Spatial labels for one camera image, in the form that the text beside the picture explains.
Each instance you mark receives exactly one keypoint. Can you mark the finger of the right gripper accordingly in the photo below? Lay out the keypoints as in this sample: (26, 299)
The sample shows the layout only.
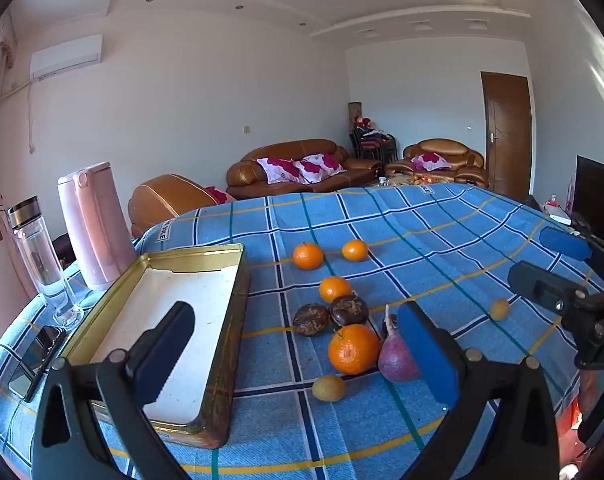
(546, 289)
(564, 243)

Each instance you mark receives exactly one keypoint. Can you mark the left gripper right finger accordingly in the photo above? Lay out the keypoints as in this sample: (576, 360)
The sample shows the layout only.
(521, 443)

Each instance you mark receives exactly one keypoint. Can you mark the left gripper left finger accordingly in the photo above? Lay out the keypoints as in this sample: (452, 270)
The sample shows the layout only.
(68, 441)

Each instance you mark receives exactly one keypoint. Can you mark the small yellow longan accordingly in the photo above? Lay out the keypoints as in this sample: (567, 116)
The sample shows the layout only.
(499, 309)
(328, 388)

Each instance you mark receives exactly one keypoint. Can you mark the purple red dragon fruit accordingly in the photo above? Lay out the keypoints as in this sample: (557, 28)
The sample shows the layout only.
(395, 362)

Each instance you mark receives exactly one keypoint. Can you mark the large orange tangerine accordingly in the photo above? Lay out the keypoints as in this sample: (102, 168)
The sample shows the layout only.
(354, 349)

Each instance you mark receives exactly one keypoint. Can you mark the dark brown fruit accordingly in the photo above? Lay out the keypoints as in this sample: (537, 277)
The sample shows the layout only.
(349, 310)
(311, 319)

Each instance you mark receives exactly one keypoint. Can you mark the black television screen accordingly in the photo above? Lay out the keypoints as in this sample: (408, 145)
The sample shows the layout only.
(588, 197)

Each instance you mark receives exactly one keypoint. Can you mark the black smartphone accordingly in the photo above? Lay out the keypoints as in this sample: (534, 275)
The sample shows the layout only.
(31, 367)

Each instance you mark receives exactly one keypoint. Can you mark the gold metal tin tray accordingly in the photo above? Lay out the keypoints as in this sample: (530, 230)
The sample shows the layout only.
(194, 406)

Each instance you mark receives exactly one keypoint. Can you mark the brown leather armchair far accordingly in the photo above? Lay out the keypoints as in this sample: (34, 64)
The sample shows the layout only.
(467, 165)

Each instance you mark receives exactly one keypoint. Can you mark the brown leather armchair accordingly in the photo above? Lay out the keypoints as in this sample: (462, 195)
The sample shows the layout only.
(169, 196)
(467, 165)

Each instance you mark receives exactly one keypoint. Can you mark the brown wooden door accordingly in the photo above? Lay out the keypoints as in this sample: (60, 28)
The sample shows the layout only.
(509, 134)

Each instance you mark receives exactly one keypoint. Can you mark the pink floral armchair cushion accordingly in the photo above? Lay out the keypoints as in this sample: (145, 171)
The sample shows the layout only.
(429, 162)

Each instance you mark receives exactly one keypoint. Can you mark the pink electric kettle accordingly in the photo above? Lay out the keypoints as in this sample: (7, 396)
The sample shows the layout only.
(96, 226)

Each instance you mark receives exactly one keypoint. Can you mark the blue plaid tablecloth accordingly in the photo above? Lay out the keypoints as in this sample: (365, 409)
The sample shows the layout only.
(448, 247)

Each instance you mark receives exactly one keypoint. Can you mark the wooden coffee table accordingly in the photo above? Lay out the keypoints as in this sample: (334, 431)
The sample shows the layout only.
(408, 179)

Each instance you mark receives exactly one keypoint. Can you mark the clear glass water bottle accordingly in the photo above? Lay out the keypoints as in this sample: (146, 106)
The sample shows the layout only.
(41, 262)

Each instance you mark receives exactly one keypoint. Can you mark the black shelf with clutter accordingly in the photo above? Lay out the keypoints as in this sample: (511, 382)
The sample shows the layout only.
(368, 141)

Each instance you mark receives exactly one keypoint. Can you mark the brown leather armchair near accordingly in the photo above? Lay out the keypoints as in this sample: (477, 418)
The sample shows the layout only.
(169, 196)

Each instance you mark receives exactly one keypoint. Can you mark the pink floral cushion right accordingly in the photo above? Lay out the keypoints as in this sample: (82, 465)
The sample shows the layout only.
(319, 167)

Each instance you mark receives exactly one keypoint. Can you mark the brown leather three-seat sofa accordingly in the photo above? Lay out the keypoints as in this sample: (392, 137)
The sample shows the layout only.
(246, 179)

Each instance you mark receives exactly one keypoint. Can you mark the pink floral cushion left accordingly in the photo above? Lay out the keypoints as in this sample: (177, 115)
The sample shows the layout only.
(280, 170)

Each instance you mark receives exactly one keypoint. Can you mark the white wall air conditioner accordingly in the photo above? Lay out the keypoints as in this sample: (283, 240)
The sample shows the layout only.
(70, 55)

